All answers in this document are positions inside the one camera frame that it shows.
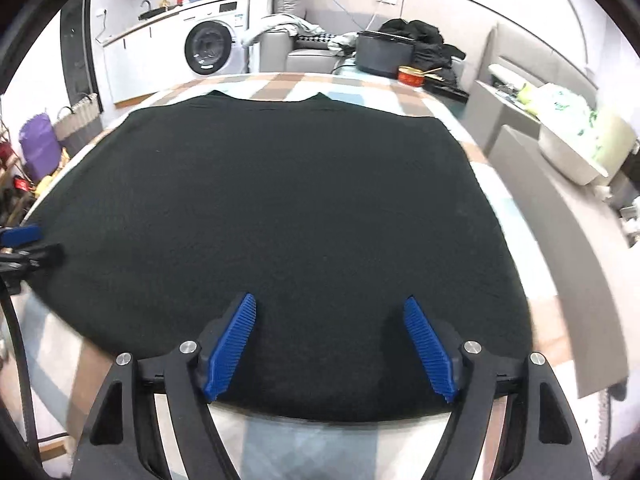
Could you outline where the grey padded panel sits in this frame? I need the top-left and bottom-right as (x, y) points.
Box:
(462, 22), (601, 106)

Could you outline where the grey sofa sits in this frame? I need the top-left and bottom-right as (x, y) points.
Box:
(259, 27), (358, 76)

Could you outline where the green printed plastic bag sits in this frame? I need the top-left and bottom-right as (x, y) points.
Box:
(530, 84), (601, 141)

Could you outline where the black jacket pile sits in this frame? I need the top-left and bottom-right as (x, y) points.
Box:
(377, 18), (466, 86)

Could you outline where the white kitchen cabinet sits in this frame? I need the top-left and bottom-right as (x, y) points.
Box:
(102, 12), (188, 106)

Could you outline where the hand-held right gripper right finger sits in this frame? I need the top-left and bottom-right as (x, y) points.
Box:
(402, 296), (596, 480)

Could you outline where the dark door frame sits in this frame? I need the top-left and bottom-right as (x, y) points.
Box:
(60, 0), (103, 111)

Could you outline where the light grey cloth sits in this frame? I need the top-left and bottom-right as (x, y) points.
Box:
(327, 31), (359, 56)

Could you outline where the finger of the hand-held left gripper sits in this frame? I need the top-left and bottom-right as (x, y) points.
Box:
(0, 225), (42, 247)
(0, 243), (63, 275)

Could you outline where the wicker laundry basket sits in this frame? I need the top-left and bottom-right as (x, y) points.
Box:
(54, 92), (103, 156)

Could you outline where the dark grey pot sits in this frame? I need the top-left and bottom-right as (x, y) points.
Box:
(355, 31), (417, 80)

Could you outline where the grey knitted throw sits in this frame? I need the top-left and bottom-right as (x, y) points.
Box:
(242, 14), (321, 46)

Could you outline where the purple bag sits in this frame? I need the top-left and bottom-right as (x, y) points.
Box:
(19, 112), (63, 183)

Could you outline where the grey low cabinet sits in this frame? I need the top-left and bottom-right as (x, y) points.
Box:
(470, 79), (543, 161)

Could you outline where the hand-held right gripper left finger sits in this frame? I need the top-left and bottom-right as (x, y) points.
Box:
(70, 292), (258, 480)

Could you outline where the red can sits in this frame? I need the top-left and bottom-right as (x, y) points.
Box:
(397, 65), (426, 87)

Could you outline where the black knitted garment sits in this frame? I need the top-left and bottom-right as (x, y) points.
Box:
(22, 90), (533, 423)

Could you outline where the black tray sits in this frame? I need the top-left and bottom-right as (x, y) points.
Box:
(422, 67), (471, 99)

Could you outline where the white fan grille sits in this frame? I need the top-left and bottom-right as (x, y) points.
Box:
(582, 385), (629, 476)

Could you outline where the white basin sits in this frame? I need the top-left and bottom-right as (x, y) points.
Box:
(537, 110), (638, 186)

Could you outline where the black cable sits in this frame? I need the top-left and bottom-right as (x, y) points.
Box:
(0, 280), (40, 461)

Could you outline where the white washing machine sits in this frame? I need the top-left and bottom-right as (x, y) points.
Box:
(177, 0), (251, 78)

